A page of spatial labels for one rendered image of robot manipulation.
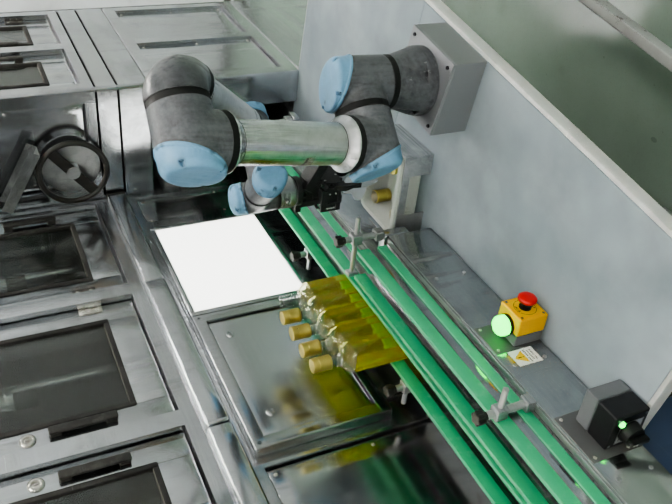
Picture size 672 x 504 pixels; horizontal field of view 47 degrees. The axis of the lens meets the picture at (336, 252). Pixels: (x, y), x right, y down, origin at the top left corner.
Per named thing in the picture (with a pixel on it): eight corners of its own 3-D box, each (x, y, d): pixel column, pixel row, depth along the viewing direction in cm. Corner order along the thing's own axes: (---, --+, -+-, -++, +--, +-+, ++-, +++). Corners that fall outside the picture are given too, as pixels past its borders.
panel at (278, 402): (256, 218, 246) (149, 236, 232) (256, 210, 244) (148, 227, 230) (391, 417, 181) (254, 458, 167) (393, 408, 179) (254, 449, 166)
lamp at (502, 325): (498, 325, 162) (486, 328, 161) (503, 308, 159) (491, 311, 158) (511, 339, 159) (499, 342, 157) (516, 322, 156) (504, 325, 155)
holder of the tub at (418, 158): (386, 214, 215) (361, 218, 212) (400, 123, 199) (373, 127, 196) (417, 247, 202) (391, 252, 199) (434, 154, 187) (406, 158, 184)
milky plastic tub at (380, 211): (386, 197, 212) (358, 202, 208) (398, 122, 199) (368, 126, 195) (418, 231, 199) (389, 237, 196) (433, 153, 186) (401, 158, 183)
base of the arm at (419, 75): (413, 31, 170) (374, 32, 165) (447, 68, 161) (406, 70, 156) (395, 90, 180) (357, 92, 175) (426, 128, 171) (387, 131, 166)
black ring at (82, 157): (109, 191, 246) (38, 201, 238) (103, 130, 234) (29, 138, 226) (112, 198, 243) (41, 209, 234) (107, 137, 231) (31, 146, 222)
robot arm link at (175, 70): (119, 42, 133) (232, 119, 180) (131, 101, 131) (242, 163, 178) (179, 19, 131) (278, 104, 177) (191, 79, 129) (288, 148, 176)
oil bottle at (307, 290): (369, 284, 202) (293, 300, 194) (371, 266, 199) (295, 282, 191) (379, 297, 198) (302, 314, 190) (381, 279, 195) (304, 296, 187)
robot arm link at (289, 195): (270, 172, 183) (283, 189, 178) (288, 169, 185) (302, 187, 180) (269, 198, 188) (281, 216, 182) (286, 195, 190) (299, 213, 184)
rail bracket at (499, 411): (525, 398, 149) (467, 416, 144) (534, 371, 145) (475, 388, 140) (537, 413, 146) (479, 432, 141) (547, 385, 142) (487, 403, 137)
